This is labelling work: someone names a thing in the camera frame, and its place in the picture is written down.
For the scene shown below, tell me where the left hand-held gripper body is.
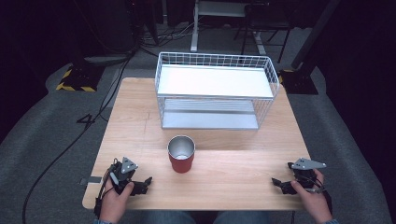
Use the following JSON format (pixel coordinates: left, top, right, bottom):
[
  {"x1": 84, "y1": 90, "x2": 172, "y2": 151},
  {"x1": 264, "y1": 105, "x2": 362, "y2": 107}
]
[{"x1": 106, "y1": 156, "x2": 145, "y2": 197}]

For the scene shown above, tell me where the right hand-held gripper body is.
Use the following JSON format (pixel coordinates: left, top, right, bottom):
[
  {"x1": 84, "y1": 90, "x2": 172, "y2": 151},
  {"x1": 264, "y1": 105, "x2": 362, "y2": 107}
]
[{"x1": 287, "y1": 157, "x2": 327, "y2": 196}]

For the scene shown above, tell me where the person's right hand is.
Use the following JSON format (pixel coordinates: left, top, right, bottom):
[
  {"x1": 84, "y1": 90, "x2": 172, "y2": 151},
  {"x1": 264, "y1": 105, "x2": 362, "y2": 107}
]
[{"x1": 290, "y1": 168, "x2": 332, "y2": 224}]

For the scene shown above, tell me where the person's left hand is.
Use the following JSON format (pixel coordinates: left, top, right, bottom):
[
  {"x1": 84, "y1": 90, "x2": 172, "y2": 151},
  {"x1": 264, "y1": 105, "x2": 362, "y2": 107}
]
[{"x1": 99, "y1": 178, "x2": 135, "y2": 223}]

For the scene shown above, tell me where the grey tape strip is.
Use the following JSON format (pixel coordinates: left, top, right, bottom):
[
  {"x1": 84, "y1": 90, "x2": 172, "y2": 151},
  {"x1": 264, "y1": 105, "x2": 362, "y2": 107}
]
[{"x1": 79, "y1": 175, "x2": 103, "y2": 186}]

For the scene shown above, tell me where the red cup with metal inside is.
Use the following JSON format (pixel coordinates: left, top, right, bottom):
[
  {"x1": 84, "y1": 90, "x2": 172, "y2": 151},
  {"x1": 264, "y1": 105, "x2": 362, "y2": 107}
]
[{"x1": 166, "y1": 134, "x2": 197, "y2": 175}]

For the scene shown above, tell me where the black base with yellow stripes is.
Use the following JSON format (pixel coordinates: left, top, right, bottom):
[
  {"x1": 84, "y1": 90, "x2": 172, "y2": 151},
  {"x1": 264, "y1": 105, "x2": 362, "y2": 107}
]
[{"x1": 55, "y1": 63, "x2": 106, "y2": 93}]

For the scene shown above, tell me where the black slanted stand with base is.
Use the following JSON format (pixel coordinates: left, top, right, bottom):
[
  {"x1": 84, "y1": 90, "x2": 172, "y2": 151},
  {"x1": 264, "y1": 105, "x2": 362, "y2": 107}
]
[{"x1": 278, "y1": 0, "x2": 342, "y2": 96}]

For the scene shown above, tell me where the black chair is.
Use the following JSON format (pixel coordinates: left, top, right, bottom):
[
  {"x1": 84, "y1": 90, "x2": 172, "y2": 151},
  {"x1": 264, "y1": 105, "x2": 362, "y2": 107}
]
[{"x1": 233, "y1": 2, "x2": 295, "y2": 64}]

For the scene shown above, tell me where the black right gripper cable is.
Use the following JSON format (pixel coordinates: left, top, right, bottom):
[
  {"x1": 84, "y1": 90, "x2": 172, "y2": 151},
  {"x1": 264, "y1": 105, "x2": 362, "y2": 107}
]
[{"x1": 306, "y1": 178, "x2": 333, "y2": 216}]

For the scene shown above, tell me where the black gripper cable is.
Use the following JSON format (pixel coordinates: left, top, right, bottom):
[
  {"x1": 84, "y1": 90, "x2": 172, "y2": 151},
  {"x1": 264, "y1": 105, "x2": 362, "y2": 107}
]
[
  {"x1": 306, "y1": 178, "x2": 333, "y2": 216},
  {"x1": 93, "y1": 159, "x2": 120, "y2": 218}
]

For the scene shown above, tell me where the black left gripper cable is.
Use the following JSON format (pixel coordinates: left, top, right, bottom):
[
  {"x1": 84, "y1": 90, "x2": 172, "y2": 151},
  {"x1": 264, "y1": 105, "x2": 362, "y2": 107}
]
[{"x1": 93, "y1": 159, "x2": 120, "y2": 218}]

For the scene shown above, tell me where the long black floor cable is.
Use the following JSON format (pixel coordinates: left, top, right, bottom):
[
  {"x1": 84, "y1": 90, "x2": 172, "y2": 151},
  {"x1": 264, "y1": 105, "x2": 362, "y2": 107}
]
[{"x1": 21, "y1": 52, "x2": 135, "y2": 224}]

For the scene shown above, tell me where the white wire shelf rack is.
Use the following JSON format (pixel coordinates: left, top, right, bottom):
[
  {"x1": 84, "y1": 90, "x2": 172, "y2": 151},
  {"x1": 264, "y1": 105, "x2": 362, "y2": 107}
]
[{"x1": 154, "y1": 51, "x2": 280, "y2": 132}]

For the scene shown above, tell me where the bundle of floor cables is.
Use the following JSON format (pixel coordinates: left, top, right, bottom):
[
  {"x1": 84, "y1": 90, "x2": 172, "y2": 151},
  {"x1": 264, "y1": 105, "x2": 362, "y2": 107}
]
[{"x1": 136, "y1": 18, "x2": 195, "y2": 55}]

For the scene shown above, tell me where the white desk frame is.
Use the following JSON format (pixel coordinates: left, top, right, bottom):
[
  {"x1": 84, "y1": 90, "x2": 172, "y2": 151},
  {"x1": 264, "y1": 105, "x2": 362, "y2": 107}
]
[{"x1": 190, "y1": 0, "x2": 268, "y2": 56}]

